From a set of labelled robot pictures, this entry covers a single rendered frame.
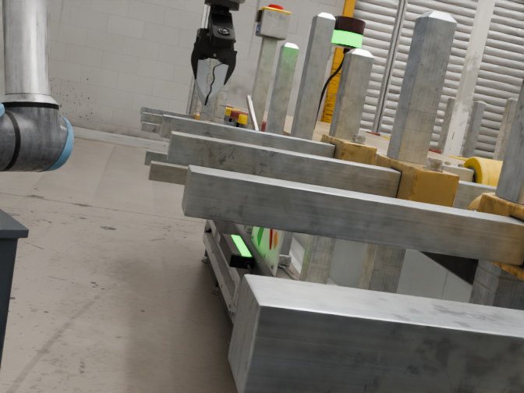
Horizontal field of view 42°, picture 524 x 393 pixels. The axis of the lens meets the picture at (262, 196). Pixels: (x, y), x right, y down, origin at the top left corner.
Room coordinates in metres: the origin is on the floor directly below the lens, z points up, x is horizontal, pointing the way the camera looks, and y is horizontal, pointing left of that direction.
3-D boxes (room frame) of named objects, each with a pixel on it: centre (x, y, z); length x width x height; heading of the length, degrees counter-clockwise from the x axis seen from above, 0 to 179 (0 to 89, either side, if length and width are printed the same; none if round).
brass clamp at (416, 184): (0.76, -0.16, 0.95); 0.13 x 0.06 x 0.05; 12
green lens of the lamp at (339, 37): (1.28, -0.10, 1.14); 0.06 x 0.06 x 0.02
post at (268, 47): (1.77, 0.06, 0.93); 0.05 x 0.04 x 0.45; 12
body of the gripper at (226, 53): (1.42, 0.15, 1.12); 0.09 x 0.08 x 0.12; 13
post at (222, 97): (2.50, 0.21, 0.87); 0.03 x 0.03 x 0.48; 12
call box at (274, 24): (1.77, 0.06, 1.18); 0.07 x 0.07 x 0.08; 12
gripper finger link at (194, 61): (1.39, 0.17, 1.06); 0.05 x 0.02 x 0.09; 103
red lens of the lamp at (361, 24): (1.28, -0.10, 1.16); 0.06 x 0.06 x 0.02
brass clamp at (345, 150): (1.01, -0.11, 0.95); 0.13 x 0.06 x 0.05; 12
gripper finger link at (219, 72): (1.42, 0.14, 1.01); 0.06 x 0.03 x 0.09; 13
